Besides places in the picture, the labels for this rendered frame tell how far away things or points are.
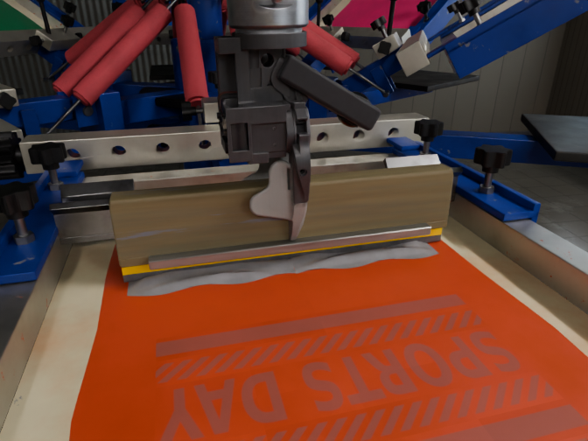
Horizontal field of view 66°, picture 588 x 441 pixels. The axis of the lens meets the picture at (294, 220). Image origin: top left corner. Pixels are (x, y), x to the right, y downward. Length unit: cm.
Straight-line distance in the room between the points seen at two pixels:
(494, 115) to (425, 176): 460
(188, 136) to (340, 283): 39
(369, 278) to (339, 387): 17
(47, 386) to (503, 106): 497
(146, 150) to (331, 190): 37
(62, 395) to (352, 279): 29
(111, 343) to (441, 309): 31
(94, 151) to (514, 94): 473
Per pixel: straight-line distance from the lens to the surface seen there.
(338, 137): 82
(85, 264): 58
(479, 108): 502
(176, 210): 48
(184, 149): 77
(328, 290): 48
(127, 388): 40
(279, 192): 47
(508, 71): 511
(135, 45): 117
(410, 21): 182
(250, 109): 43
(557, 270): 55
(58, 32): 165
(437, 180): 55
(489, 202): 62
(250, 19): 43
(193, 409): 37
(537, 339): 47
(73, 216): 56
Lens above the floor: 122
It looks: 25 degrees down
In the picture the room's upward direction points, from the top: straight up
